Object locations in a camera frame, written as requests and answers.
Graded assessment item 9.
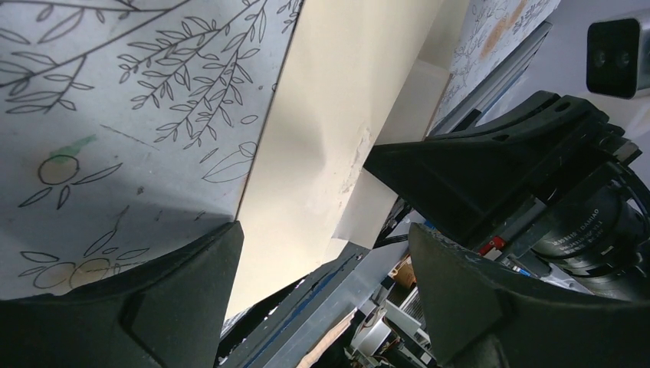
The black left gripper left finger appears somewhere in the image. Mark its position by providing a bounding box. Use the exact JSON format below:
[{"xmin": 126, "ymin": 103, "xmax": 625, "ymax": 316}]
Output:
[{"xmin": 1, "ymin": 222, "xmax": 245, "ymax": 367}]

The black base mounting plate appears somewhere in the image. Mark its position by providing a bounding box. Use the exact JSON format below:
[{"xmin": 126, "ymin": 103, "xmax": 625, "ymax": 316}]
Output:
[{"xmin": 218, "ymin": 21, "xmax": 552, "ymax": 367}]

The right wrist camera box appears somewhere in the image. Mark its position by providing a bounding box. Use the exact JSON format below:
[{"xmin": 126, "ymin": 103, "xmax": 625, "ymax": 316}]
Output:
[{"xmin": 586, "ymin": 8, "xmax": 649, "ymax": 100}]

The floral patterned table mat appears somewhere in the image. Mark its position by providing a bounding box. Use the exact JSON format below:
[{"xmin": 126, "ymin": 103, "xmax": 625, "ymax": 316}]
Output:
[{"xmin": 1, "ymin": 1, "xmax": 558, "ymax": 301}]

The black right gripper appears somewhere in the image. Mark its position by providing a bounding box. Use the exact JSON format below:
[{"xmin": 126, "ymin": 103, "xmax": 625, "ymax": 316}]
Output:
[{"xmin": 389, "ymin": 91, "xmax": 649, "ymax": 300}]

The cream envelope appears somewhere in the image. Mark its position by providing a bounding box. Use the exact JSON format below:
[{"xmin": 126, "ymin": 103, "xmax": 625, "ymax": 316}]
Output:
[{"xmin": 226, "ymin": 1, "xmax": 469, "ymax": 317}]

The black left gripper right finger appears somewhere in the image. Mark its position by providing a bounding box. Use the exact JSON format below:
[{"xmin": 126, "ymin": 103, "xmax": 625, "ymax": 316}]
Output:
[{"xmin": 409, "ymin": 223, "xmax": 649, "ymax": 367}]

